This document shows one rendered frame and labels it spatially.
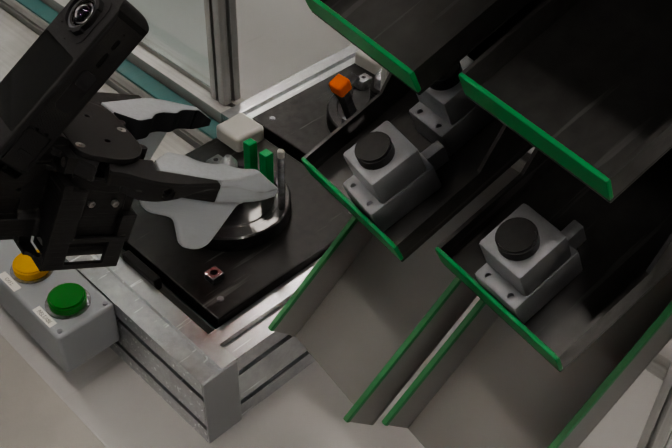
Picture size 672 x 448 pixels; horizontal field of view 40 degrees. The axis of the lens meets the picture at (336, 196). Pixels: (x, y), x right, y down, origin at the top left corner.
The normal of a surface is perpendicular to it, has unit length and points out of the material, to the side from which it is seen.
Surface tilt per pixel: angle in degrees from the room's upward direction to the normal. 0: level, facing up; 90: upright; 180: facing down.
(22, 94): 37
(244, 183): 54
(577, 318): 25
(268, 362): 90
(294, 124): 0
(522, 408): 45
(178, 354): 0
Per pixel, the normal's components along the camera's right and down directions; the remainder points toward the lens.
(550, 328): -0.32, -0.53
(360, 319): -0.56, -0.27
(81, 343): 0.71, 0.48
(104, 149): 0.37, -0.83
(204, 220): 0.32, 0.53
